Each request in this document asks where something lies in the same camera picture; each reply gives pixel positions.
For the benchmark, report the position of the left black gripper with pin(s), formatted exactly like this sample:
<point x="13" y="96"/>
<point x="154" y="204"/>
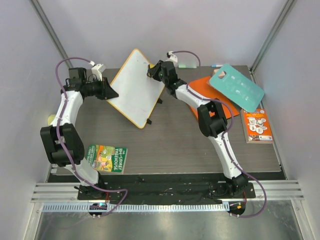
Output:
<point x="107" y="91"/>

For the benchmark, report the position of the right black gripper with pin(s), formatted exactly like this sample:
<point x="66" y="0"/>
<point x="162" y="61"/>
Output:
<point x="154" y="70"/>

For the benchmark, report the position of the yellow framed whiteboard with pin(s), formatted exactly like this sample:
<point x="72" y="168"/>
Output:
<point x="137" y="93"/>

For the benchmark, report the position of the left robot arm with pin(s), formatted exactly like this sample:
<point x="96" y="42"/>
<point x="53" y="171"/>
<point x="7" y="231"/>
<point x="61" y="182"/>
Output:
<point x="61" y="141"/>

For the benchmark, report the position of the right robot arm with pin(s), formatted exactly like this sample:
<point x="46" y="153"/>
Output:
<point x="212" y="122"/>

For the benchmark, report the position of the green eraser block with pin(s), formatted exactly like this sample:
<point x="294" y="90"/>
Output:
<point x="184" y="66"/>

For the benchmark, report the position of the pale yellow mug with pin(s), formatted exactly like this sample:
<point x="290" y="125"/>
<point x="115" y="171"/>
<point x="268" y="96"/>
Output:
<point x="50" y="119"/>

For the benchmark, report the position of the green treehouse book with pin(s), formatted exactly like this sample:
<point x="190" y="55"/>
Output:
<point x="107" y="159"/>

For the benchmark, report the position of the teal plastic board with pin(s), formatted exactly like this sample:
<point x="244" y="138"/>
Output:
<point x="237" y="88"/>

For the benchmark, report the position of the orange paperback book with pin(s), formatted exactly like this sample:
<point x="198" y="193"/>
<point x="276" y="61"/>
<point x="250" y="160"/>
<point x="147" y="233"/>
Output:
<point x="256" y="127"/>

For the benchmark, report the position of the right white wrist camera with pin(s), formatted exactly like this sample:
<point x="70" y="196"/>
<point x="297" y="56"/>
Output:
<point x="171" y="57"/>

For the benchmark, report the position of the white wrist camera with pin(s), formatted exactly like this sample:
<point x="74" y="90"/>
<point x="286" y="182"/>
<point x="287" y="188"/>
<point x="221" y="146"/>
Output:
<point x="97" y="70"/>
<point x="171" y="57"/>

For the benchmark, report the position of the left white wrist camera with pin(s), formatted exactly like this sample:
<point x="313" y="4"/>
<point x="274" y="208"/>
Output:
<point x="97" y="70"/>

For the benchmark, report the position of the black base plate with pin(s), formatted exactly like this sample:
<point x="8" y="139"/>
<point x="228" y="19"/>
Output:
<point x="166" y="189"/>

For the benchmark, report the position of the slotted cable duct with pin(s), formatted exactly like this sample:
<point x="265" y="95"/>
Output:
<point x="127" y="208"/>

